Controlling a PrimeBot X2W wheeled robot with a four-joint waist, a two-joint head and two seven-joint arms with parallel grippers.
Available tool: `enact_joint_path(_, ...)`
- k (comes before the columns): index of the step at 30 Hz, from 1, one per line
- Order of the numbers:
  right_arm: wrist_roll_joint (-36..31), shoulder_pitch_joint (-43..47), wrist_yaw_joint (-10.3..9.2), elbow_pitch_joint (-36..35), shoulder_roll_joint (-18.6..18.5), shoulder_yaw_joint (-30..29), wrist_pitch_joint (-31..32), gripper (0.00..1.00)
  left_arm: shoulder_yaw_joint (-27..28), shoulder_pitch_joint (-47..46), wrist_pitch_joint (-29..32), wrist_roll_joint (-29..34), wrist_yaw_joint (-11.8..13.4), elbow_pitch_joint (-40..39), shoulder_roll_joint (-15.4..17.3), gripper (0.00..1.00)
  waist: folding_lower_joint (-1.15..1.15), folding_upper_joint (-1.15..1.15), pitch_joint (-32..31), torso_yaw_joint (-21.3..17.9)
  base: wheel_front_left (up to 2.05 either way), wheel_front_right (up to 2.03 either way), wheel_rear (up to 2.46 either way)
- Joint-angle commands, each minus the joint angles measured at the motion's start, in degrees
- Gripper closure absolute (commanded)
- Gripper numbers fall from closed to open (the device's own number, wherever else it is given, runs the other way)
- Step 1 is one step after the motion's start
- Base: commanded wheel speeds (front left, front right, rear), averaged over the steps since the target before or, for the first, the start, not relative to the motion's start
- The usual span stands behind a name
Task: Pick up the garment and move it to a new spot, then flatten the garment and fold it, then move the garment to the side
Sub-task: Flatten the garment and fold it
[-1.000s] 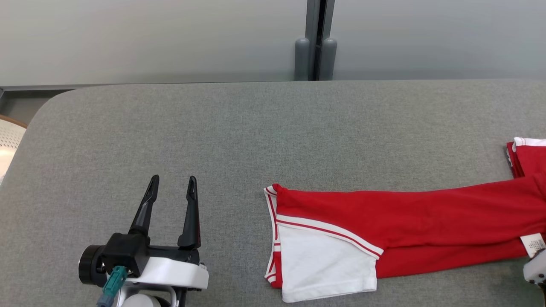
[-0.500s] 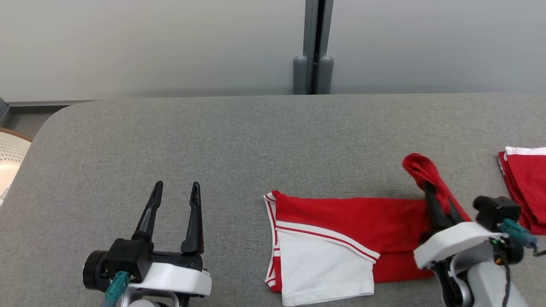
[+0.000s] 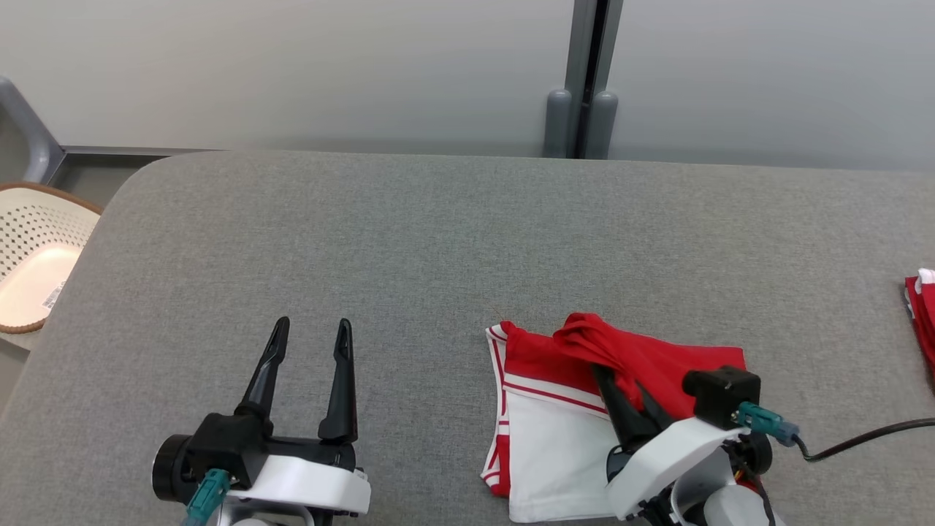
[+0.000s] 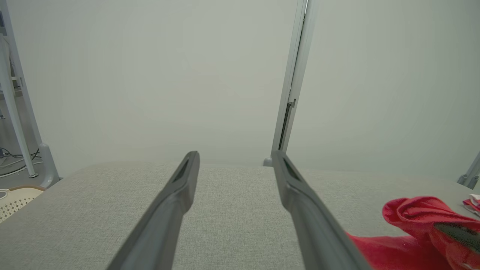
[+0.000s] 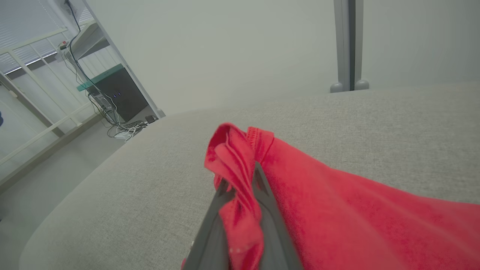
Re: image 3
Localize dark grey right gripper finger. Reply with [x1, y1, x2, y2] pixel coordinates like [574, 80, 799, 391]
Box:
[592, 364, 644, 446]
[634, 380, 676, 433]

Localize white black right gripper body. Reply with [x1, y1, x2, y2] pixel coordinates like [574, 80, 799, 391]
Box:
[606, 416, 742, 521]

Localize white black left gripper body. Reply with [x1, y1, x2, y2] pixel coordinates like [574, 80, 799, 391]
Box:
[230, 436, 372, 516]

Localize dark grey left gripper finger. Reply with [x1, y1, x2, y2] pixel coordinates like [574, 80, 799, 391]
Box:
[237, 316, 291, 432]
[318, 319, 359, 443]

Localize red white basketball jersey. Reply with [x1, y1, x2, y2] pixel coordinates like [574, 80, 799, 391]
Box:
[480, 313, 747, 524]

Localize red basketball shorts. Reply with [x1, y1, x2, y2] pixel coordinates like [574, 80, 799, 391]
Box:
[904, 268, 935, 395]

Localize cream perforated laundry basket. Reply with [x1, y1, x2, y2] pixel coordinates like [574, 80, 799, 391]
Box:
[0, 181, 103, 335]

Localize right camera cable teal plug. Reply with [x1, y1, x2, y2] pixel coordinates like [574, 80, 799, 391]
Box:
[733, 401, 935, 463]

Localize camera cable teal plug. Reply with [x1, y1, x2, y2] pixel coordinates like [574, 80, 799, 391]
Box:
[733, 401, 935, 463]
[181, 468, 233, 526]

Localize left camera cable teal plug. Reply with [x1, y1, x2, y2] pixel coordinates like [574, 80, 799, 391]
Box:
[181, 468, 233, 526]

